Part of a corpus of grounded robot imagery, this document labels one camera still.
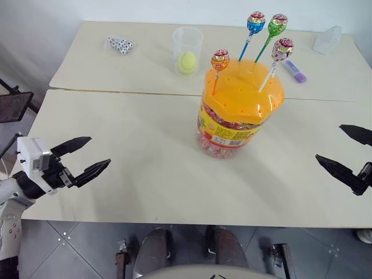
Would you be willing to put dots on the orange wrapped lollipop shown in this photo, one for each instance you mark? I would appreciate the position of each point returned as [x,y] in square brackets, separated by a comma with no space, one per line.
[219,65]

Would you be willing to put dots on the dark rounded foot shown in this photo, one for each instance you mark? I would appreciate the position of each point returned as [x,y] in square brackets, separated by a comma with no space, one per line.
[154,251]
[229,247]

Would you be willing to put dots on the clear plastic box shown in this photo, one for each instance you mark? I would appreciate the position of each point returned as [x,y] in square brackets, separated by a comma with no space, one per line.
[327,40]

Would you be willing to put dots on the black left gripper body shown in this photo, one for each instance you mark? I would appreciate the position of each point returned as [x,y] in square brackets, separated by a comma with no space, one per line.
[55,173]

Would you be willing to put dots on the yellow tennis ball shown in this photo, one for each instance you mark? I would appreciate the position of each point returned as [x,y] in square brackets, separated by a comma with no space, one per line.
[187,61]

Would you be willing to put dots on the dark rounded right foot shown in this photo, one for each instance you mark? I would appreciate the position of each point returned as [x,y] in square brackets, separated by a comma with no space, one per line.
[229,247]

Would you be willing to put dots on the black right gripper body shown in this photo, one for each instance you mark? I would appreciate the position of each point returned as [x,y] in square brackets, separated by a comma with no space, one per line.
[366,174]

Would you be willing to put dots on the dark rounded left foot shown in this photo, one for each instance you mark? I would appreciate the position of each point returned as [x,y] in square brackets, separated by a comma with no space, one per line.
[154,251]

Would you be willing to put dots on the blue wrapped lollipop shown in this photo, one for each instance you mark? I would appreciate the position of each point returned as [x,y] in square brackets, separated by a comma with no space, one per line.
[252,32]

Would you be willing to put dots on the white wrapped lollipop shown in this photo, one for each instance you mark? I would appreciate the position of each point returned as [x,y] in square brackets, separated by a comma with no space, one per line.
[279,55]

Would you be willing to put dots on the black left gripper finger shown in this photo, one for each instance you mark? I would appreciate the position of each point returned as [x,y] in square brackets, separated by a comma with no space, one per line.
[71,145]
[91,171]

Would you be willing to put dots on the clear plastic measuring cup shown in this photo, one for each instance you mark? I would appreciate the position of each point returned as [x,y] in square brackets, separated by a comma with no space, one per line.
[187,52]

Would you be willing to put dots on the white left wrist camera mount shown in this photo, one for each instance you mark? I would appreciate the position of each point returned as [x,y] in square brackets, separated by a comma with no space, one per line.
[30,158]

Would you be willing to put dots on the purple highlighter pen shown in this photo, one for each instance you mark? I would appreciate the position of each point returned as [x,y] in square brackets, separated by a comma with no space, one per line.
[295,71]

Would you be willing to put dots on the green wrapped lollipop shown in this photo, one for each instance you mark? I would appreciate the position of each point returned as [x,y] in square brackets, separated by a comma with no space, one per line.
[271,33]

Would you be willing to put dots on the lollipop jar with orange lid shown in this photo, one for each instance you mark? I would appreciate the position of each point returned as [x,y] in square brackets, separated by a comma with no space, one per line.
[239,110]

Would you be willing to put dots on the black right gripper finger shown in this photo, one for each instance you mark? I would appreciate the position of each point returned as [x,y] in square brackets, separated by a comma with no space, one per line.
[357,133]
[338,173]

